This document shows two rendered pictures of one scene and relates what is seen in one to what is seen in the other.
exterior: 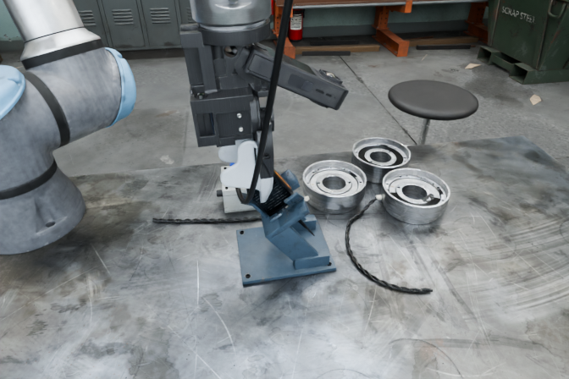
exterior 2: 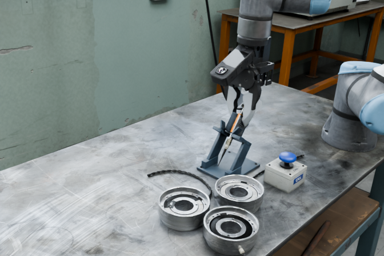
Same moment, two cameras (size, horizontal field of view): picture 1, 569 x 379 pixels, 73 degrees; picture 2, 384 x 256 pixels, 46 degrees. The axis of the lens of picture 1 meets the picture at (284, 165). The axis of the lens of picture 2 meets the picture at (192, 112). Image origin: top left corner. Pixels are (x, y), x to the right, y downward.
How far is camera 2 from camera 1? 130 cm
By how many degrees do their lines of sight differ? 112
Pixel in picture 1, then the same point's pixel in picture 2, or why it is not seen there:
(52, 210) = (330, 126)
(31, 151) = (339, 96)
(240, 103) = not seen: hidden behind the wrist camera
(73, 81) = (363, 85)
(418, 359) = (143, 156)
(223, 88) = not seen: hidden behind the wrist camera
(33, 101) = (351, 79)
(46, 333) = (268, 123)
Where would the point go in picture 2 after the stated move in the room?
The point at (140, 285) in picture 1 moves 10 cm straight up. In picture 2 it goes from (264, 139) to (268, 107)
